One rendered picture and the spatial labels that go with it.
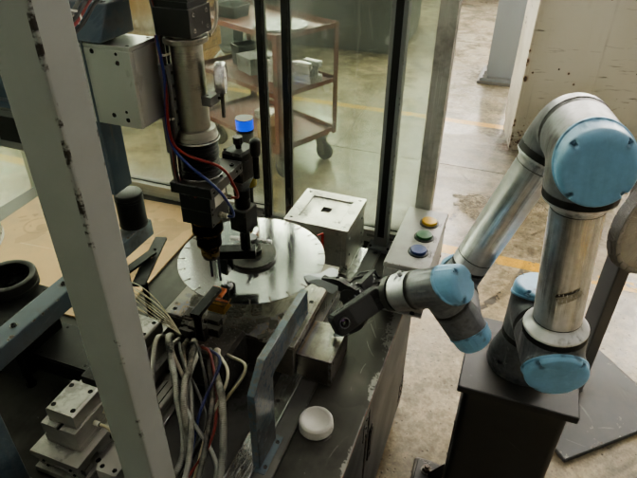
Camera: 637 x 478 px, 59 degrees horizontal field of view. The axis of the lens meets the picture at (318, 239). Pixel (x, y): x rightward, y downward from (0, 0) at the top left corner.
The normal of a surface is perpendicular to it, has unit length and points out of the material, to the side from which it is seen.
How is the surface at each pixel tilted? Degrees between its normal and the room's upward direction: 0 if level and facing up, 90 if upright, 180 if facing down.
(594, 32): 90
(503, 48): 90
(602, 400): 0
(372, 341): 0
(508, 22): 90
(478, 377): 0
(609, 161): 82
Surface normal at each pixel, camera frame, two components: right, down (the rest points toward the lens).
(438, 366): 0.01, -0.83
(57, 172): -0.35, 0.52
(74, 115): 0.94, 0.20
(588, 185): -0.14, 0.44
